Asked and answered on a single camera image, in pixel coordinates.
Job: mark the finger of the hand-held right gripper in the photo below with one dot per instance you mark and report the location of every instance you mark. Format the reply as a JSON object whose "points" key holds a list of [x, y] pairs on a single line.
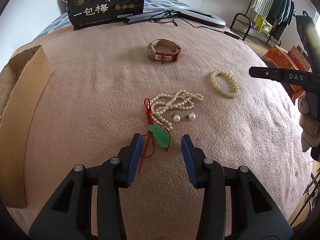
{"points": [[270, 75], [306, 35]]}

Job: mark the brown cardboard box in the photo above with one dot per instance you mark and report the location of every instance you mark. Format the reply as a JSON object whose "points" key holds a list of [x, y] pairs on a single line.
{"points": [[22, 105]]}

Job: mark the dark hanging clothes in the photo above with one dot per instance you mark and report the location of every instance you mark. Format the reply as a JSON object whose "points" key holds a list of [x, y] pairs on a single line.
{"points": [[282, 7]]}

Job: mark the pink blanket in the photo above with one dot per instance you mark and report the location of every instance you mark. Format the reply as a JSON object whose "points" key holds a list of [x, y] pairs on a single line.
{"points": [[100, 80]]}

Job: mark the yellow green box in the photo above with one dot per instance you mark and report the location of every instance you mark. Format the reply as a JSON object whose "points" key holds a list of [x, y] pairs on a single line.
{"points": [[263, 26]]}

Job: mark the black printed snack bag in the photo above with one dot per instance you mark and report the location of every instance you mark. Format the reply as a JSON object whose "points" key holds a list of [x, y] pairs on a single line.
{"points": [[105, 7]]}

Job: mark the black metal stand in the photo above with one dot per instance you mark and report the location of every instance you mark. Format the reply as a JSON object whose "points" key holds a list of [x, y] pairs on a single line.
{"points": [[312, 193]]}

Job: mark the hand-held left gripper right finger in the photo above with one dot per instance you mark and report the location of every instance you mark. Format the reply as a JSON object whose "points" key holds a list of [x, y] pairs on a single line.
{"points": [[188, 157]]}

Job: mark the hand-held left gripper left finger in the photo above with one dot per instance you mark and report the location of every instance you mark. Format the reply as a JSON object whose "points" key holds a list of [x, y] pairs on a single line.
{"points": [[135, 155]]}

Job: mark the black metal clothes rack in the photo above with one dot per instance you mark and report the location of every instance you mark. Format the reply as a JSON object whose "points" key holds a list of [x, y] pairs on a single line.
{"points": [[240, 22]]}

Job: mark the pearl stud earring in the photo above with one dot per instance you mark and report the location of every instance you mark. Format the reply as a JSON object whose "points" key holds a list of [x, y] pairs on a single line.
{"points": [[192, 116], [176, 118]]}

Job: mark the blue checked bed sheet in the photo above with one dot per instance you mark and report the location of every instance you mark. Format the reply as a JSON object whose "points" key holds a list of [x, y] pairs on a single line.
{"points": [[56, 23]]}

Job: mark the orange patterned box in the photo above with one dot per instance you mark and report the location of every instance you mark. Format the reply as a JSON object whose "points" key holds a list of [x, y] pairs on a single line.
{"points": [[280, 57]]}

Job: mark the person's right hand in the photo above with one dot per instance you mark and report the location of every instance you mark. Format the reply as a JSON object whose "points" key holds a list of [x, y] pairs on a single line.
{"points": [[308, 125]]}

